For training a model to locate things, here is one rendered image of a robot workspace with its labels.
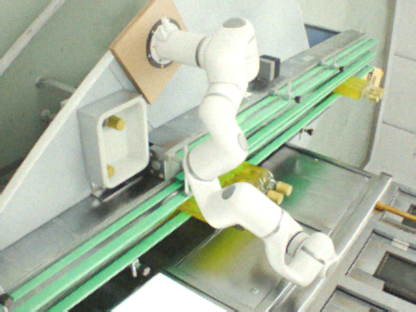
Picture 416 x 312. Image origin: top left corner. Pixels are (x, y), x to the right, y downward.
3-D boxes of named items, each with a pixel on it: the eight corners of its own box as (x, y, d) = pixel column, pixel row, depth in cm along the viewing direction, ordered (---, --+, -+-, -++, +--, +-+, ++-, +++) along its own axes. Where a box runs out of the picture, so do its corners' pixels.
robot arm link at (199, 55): (200, 78, 124) (249, 92, 116) (189, 38, 115) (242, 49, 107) (219, 59, 129) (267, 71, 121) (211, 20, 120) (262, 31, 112)
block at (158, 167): (147, 175, 139) (164, 183, 135) (145, 148, 134) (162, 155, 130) (155, 170, 141) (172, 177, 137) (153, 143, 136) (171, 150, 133)
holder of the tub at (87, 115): (89, 194, 129) (106, 204, 125) (76, 109, 115) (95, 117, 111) (129, 169, 141) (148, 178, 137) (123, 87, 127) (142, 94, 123)
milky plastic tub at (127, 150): (86, 180, 126) (107, 191, 122) (77, 109, 115) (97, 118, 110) (129, 155, 138) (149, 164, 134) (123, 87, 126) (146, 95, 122)
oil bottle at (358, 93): (324, 90, 221) (375, 106, 207) (325, 79, 218) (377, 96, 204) (329, 86, 225) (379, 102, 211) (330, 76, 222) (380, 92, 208)
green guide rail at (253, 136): (175, 178, 139) (195, 188, 134) (175, 175, 138) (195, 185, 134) (364, 49, 258) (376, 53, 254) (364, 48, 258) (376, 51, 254)
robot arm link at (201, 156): (188, 108, 108) (165, 150, 99) (226, 82, 99) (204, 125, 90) (228, 143, 113) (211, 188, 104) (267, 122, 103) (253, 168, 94)
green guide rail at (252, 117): (174, 157, 135) (195, 166, 131) (174, 154, 134) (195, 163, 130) (366, 38, 255) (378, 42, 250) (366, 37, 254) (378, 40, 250)
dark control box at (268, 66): (252, 76, 184) (269, 81, 180) (253, 58, 180) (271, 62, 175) (262, 71, 190) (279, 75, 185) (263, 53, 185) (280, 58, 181)
